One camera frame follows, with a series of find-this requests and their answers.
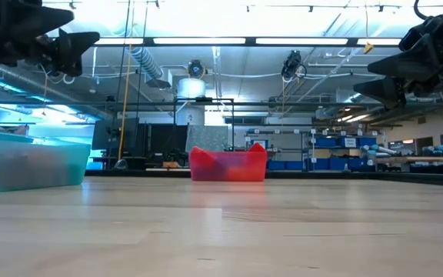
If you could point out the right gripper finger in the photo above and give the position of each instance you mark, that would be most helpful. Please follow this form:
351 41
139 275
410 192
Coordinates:
406 63
383 91

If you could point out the green translucent plastic bin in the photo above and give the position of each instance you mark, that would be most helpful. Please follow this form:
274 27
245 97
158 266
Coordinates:
33 165

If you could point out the white cylindrical lamp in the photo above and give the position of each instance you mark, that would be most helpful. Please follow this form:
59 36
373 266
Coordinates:
190 87

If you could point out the black monitor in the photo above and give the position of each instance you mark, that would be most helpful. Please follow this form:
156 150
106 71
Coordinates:
106 134

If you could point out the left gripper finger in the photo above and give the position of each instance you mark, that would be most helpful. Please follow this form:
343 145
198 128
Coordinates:
40 21
73 50

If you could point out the grey partition panel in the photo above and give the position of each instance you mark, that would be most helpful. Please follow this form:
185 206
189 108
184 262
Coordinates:
206 138

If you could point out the blue storage bin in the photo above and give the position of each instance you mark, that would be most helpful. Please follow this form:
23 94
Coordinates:
329 163
326 142
360 163
277 164
367 141

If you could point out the small orange background object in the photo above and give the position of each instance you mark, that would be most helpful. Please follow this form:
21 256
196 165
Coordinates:
171 164

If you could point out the silver flexible duct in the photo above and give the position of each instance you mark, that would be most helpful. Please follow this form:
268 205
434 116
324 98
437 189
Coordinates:
146 61

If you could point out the red plastic bin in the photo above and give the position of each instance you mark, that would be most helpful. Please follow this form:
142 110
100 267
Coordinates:
229 169

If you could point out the black horizontal rail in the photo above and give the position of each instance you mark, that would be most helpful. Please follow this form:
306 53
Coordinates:
244 104

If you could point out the black aluminium table frame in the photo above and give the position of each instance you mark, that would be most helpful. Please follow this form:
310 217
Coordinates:
360 176

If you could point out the yellow hanging tag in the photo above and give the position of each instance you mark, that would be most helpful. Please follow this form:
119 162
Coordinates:
368 48

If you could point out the red block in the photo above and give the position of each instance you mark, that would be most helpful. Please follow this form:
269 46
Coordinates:
257 147
202 153

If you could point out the black hanging camera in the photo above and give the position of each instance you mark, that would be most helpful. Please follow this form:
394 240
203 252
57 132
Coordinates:
291 63
196 68

